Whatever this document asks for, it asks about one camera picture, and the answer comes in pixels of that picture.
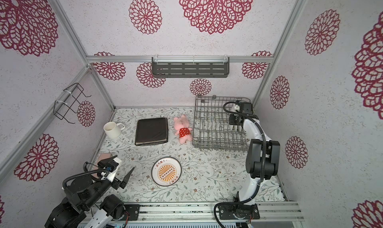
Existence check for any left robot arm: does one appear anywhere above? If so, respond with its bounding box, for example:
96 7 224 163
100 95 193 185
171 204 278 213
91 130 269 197
44 156 134 228

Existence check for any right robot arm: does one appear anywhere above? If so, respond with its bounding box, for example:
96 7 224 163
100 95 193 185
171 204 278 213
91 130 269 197
223 100 280 205

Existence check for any white mug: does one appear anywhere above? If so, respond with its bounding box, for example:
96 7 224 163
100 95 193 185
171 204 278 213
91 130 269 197
103 122 126 139

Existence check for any pink plush pig toy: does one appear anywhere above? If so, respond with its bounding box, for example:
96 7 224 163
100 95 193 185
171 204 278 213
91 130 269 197
174 114 192 144

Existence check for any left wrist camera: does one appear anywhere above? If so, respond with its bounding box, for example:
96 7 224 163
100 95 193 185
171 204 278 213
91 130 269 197
104 157 122 182

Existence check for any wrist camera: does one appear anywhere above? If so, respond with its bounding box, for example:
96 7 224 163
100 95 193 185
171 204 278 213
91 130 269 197
104 157 122 182
230 101 242 113

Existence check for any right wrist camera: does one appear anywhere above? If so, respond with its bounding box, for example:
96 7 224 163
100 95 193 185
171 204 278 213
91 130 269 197
230 101 242 113

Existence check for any grey wire dish rack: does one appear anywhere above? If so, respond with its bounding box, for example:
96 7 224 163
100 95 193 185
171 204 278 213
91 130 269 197
192 95 250 151

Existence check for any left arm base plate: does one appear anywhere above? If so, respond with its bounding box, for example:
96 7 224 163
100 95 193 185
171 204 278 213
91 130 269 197
120 204 141 222

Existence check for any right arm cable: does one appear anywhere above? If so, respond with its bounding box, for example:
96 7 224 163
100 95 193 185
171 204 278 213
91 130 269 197
213 100 267 228

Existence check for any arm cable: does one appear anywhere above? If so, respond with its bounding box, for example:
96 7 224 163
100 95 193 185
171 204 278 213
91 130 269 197
213 100 267 228
62 161 110 190

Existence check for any aluminium mounting rail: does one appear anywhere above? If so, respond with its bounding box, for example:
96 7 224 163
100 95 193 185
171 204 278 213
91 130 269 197
52 200 305 224

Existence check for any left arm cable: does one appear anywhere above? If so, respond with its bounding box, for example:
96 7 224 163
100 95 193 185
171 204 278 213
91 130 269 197
62 161 110 190

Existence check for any black wire wall hook rack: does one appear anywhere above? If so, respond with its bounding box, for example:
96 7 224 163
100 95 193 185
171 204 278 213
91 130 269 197
52 83 91 124

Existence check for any grey wall shelf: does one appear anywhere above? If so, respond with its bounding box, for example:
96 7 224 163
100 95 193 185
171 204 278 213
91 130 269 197
151 57 230 78

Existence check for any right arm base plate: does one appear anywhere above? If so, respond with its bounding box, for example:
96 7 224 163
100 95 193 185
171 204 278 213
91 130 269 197
218 204 260 220

